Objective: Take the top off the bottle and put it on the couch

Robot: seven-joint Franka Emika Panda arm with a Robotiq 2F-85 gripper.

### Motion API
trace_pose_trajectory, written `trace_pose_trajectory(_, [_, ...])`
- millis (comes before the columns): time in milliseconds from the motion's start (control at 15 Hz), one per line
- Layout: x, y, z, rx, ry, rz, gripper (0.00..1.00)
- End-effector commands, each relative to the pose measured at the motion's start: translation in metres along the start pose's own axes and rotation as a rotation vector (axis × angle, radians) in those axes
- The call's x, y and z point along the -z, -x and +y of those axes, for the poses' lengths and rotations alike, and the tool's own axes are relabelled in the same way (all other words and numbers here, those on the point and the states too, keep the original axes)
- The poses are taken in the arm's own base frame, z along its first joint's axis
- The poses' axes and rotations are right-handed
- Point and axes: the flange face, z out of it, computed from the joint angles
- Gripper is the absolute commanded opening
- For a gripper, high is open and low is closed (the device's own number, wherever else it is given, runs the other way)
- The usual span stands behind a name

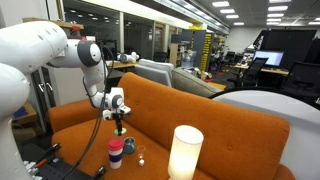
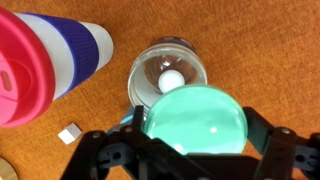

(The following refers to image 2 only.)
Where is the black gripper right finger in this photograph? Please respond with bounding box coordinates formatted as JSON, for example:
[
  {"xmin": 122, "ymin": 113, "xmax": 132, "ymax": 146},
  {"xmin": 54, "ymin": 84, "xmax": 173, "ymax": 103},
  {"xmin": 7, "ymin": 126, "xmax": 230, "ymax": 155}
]
[{"xmin": 241, "ymin": 106, "xmax": 320, "ymax": 180}]

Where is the small white cube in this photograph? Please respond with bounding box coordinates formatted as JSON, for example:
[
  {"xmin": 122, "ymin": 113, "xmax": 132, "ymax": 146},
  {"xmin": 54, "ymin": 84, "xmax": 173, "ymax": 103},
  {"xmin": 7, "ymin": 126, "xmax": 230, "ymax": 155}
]
[{"xmin": 57, "ymin": 122, "xmax": 83, "ymax": 146}]

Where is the wooden round object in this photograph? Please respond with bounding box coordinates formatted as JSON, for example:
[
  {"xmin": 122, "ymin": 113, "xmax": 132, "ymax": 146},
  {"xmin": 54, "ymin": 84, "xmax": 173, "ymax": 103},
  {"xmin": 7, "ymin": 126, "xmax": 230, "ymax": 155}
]
[{"xmin": 0, "ymin": 156, "xmax": 20, "ymax": 180}]

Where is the white ball inside jar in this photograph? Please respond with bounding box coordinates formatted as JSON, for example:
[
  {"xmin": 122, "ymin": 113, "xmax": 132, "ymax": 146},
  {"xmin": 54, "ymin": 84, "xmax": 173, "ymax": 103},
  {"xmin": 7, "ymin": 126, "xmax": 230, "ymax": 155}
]
[{"xmin": 157, "ymin": 70, "xmax": 186, "ymax": 94}]

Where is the white blue cup pink lid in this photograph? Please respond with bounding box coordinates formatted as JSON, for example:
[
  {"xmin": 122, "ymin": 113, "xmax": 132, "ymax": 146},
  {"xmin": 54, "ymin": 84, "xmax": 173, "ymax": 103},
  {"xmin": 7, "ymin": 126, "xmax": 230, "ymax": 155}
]
[{"xmin": 0, "ymin": 6, "xmax": 115, "ymax": 129}]

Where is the orange fabric couch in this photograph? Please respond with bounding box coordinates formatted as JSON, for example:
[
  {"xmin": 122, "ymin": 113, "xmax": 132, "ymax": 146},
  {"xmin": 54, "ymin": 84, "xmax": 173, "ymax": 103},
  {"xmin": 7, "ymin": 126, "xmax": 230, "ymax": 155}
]
[{"xmin": 0, "ymin": 0, "xmax": 320, "ymax": 180}]

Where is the clear glass jar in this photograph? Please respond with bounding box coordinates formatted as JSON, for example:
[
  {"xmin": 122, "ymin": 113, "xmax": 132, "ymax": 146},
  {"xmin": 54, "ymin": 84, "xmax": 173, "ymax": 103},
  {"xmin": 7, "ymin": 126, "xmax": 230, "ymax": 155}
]
[{"xmin": 127, "ymin": 36, "xmax": 209, "ymax": 117}]

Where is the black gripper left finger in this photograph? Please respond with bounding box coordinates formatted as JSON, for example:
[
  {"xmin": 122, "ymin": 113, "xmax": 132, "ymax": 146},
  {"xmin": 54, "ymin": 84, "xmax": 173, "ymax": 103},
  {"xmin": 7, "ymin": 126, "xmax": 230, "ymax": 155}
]
[{"xmin": 59, "ymin": 105, "xmax": 202, "ymax": 180}]

